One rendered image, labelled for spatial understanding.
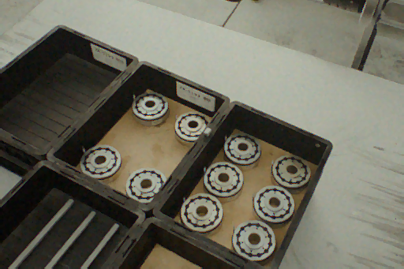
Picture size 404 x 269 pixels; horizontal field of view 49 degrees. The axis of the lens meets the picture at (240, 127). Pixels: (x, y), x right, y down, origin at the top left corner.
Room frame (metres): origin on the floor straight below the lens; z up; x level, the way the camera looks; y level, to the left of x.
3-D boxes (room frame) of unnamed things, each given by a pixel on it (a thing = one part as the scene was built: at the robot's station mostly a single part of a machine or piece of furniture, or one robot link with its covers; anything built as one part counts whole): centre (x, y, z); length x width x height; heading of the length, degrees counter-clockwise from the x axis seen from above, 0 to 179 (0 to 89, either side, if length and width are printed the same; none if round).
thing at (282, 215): (0.54, -0.11, 0.86); 0.10 x 0.10 x 0.01
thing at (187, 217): (0.49, 0.07, 0.86); 0.10 x 0.10 x 0.01
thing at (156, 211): (0.56, -0.04, 0.92); 0.40 x 0.30 x 0.02; 158
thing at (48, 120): (0.79, 0.52, 0.87); 0.40 x 0.30 x 0.11; 158
